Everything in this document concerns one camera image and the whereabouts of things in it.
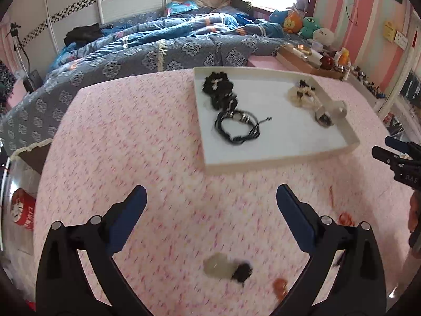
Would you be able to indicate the white framed mirror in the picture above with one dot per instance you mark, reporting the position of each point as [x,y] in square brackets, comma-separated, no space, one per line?
[399,82]

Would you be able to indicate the pink floral bedsheet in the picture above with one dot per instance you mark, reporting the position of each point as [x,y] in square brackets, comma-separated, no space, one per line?
[131,138]

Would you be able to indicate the red round ornament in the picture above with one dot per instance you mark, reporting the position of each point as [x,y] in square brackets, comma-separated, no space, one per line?
[327,62]

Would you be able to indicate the white wall socket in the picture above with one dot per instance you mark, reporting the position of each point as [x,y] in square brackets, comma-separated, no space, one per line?
[402,40]

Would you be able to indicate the white sliding wardrobe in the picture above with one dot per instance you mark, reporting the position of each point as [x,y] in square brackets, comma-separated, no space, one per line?
[82,0]

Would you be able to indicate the black tripod stand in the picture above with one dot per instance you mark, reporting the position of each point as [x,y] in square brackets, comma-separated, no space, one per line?
[19,52]

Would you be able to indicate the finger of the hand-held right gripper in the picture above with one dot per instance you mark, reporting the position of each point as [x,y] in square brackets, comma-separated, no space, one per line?
[383,154]
[396,144]

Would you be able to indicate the yellow wall box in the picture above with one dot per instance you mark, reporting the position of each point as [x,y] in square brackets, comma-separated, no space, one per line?
[390,31]

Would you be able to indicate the green plush toy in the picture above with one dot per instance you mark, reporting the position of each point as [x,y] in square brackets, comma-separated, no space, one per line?
[310,26]

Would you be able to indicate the black scrunchie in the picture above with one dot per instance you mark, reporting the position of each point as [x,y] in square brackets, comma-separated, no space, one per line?
[215,84]

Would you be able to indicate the black clothing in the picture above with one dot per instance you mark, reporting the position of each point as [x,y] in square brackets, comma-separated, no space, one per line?
[84,33]

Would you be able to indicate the cream scrunchie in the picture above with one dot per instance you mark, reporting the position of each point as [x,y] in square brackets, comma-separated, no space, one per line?
[301,95]

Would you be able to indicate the blue plush toy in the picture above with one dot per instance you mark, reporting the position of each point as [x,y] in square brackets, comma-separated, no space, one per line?
[278,16]

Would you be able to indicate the orange bottle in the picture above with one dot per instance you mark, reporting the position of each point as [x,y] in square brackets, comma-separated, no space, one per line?
[344,57]

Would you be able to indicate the red tassel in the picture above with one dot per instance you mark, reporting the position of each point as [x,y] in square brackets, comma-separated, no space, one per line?
[414,38]

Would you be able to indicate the white plush toy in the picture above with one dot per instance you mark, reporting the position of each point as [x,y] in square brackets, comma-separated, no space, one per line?
[324,36]

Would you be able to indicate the person's right hand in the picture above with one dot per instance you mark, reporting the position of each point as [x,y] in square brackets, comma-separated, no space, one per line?
[416,215]

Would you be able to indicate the red printed can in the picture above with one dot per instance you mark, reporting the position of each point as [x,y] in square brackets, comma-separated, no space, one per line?
[23,210]

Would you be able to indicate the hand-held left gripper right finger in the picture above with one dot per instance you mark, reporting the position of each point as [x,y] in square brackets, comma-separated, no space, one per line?
[294,219]

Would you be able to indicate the wooden tray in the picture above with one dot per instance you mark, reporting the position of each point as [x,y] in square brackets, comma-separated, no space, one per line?
[296,62]

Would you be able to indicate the orange plush toy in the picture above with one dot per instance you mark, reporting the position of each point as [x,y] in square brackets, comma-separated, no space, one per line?
[292,23]

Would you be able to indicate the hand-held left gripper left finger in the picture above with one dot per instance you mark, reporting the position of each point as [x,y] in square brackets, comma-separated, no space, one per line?
[128,220]

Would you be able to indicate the white shallow tray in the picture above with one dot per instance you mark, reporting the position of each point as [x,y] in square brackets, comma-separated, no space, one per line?
[289,138]

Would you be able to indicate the blue patterned quilt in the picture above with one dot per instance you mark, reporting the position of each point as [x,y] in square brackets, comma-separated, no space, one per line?
[164,49]

